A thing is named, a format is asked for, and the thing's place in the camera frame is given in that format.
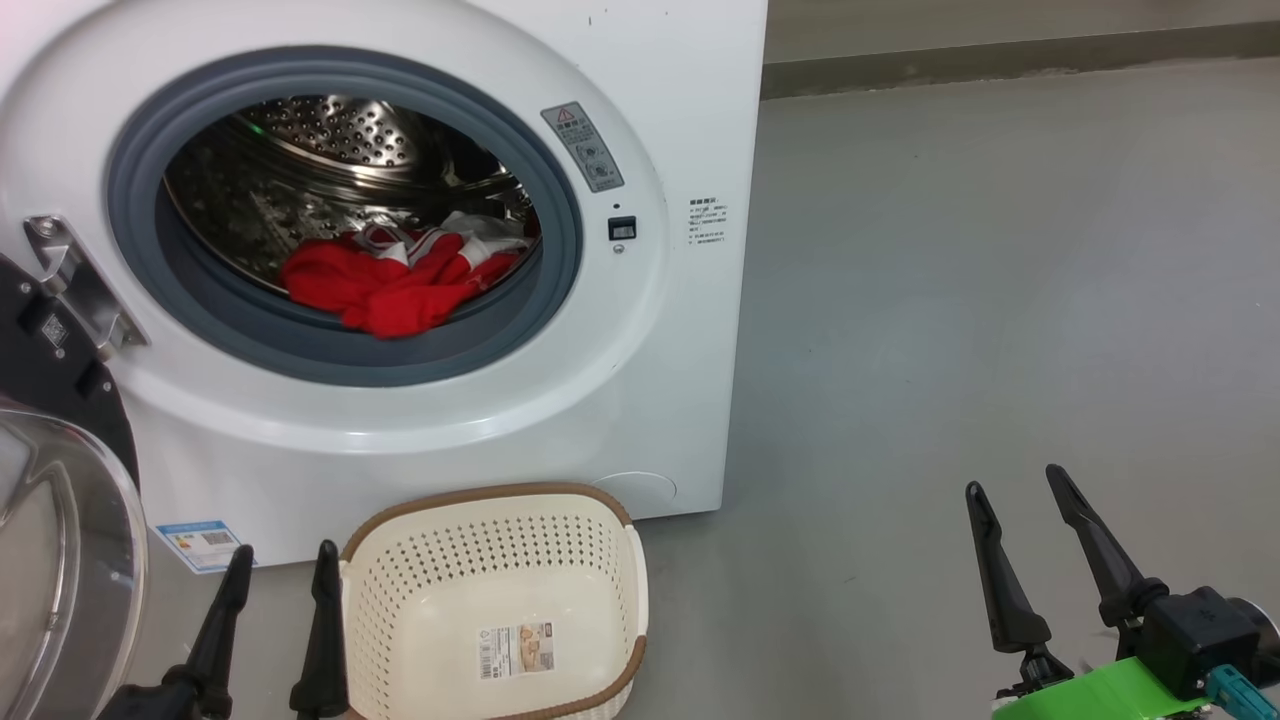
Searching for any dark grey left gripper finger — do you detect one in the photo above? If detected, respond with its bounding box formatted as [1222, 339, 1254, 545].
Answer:
[163, 545, 255, 717]
[289, 540, 350, 720]

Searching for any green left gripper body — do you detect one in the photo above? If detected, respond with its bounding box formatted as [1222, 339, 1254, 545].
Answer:
[95, 683, 203, 720]

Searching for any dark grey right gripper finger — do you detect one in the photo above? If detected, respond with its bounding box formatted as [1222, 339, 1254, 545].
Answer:
[1046, 464, 1169, 630]
[965, 482, 1052, 654]

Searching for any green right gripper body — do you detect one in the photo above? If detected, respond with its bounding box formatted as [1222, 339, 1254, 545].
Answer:
[993, 645, 1213, 720]

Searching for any black round glass washer door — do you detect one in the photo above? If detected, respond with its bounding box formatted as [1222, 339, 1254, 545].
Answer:
[0, 255, 149, 720]

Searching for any red and white clothing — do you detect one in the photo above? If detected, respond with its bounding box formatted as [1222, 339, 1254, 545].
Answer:
[280, 212, 536, 339]

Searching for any cream laundry basket brown rim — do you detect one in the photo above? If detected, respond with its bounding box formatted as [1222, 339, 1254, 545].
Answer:
[340, 483, 649, 720]

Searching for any printed product label sticker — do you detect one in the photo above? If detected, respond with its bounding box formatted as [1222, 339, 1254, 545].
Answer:
[478, 622, 556, 681]

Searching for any metal door hinge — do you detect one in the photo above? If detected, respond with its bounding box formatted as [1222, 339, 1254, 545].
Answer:
[25, 215, 149, 351]

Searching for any white front-load washing machine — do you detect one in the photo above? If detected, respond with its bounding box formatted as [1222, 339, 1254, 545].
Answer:
[0, 0, 769, 568]

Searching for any grey rubber door gasket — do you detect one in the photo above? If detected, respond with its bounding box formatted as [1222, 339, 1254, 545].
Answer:
[105, 45, 584, 388]

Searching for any steel perforated washer drum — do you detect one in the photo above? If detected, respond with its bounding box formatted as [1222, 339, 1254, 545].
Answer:
[163, 95, 541, 321]

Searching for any blue energy label sticker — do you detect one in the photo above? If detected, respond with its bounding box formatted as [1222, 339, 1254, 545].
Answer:
[155, 520, 246, 575]

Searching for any round white filter cover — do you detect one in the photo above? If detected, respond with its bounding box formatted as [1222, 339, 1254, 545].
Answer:
[590, 471, 678, 512]

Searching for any grey warning sticker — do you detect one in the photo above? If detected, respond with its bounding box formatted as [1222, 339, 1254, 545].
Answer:
[541, 101, 625, 193]

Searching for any teal cable connector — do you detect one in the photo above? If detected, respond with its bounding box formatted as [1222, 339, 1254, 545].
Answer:
[1205, 665, 1280, 720]

